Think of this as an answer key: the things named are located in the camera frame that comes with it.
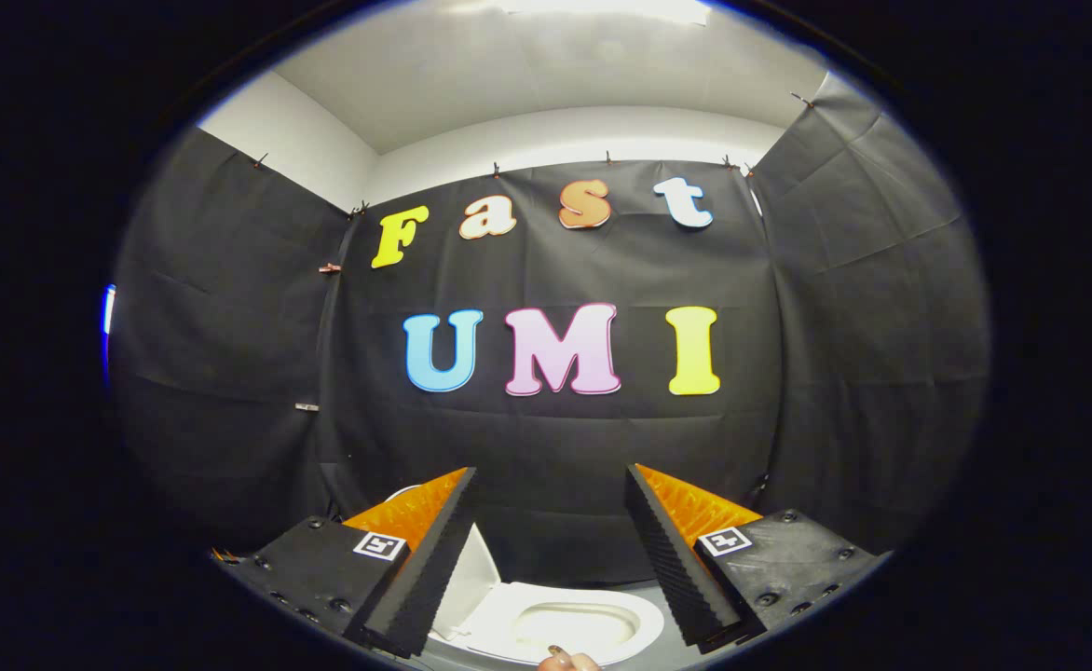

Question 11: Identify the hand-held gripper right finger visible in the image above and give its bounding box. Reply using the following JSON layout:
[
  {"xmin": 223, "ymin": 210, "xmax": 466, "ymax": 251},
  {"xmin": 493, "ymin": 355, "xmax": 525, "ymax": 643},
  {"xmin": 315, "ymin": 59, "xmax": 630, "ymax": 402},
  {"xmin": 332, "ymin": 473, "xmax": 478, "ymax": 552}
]
[{"xmin": 623, "ymin": 463, "xmax": 887, "ymax": 654}]

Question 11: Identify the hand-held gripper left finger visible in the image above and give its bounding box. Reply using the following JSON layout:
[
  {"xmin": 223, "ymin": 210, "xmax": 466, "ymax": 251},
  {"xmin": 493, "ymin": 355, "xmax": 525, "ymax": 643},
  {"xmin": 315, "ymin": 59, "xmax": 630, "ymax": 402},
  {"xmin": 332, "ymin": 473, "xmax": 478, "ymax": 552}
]
[{"xmin": 223, "ymin": 466, "xmax": 479, "ymax": 659}]

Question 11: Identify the white ceramic toilet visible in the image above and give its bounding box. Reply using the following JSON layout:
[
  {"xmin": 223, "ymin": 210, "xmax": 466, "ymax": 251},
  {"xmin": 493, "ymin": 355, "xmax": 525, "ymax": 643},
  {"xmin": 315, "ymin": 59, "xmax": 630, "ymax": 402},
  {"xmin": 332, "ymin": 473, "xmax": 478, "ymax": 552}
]
[{"xmin": 383, "ymin": 483, "xmax": 666, "ymax": 670}]

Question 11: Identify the black backdrop cloth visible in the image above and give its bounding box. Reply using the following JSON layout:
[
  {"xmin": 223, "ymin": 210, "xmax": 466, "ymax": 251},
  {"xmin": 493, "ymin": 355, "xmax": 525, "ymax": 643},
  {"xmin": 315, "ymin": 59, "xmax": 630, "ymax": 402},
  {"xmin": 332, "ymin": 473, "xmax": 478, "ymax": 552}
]
[{"xmin": 108, "ymin": 73, "xmax": 990, "ymax": 588}]

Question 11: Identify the white toilet seat ring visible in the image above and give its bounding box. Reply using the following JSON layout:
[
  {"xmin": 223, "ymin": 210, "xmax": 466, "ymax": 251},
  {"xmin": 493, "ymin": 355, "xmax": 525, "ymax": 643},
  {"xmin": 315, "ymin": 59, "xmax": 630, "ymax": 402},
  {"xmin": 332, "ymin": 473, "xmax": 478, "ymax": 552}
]
[{"xmin": 464, "ymin": 582, "xmax": 666, "ymax": 668}]

